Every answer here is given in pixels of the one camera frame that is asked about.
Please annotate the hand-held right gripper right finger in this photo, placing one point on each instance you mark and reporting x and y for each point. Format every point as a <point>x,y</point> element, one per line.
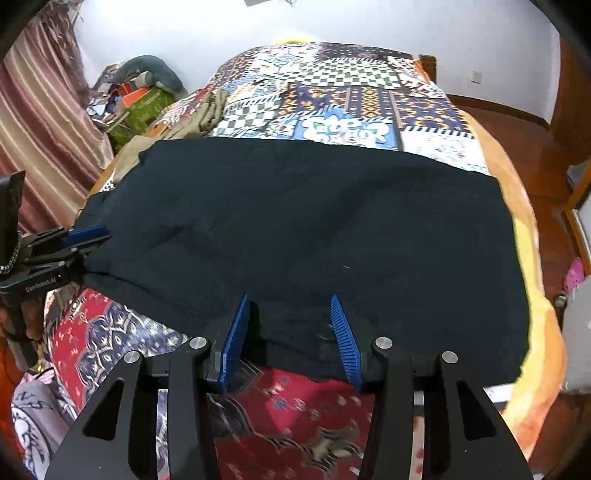
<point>344,341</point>

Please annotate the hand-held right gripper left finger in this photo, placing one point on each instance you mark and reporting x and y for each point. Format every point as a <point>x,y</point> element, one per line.
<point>235,332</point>

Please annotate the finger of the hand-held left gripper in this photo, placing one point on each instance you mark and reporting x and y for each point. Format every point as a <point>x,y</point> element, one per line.
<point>87,237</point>
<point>55,265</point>

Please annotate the black pants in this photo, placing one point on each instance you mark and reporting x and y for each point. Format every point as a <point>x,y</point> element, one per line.
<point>300,221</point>

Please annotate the khaki pants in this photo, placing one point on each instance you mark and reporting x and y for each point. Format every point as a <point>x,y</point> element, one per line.
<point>203,115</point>

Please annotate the person's left hand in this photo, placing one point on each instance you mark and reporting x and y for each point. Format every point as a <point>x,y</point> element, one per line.
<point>34,318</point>

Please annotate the white printed cloth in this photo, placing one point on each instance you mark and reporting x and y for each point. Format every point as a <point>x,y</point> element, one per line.
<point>37,415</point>

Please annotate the striped red curtain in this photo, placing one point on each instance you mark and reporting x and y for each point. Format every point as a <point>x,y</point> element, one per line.
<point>41,115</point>

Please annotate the green storage box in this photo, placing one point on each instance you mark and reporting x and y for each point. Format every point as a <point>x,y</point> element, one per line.
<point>147,108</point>

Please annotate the pile of wrapping paper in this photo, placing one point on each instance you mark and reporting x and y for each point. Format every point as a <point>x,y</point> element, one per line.
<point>104,92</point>

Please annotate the orange box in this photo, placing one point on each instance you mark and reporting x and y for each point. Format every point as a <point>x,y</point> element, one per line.
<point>135,97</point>

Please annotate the grey plush pillow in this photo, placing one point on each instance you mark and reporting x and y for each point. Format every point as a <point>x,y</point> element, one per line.
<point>152,67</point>

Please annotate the orange blanket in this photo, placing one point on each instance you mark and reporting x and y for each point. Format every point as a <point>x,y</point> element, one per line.
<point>535,277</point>

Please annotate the grey cushion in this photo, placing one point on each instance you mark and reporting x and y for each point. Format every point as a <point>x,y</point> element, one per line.
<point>577,332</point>

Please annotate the pink slipper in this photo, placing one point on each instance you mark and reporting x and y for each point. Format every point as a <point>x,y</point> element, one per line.
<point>575,274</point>

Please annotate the patchwork bed blanket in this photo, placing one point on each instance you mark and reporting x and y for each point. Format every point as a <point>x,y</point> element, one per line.
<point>346,97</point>

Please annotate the yellow bed footboard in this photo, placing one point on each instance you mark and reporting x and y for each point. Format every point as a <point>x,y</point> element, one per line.
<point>295,39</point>

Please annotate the wooden bed post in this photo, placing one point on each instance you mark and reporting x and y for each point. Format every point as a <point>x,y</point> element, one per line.
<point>427,60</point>

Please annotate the white wall socket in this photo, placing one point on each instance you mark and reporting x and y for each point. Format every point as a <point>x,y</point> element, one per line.
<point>476,76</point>

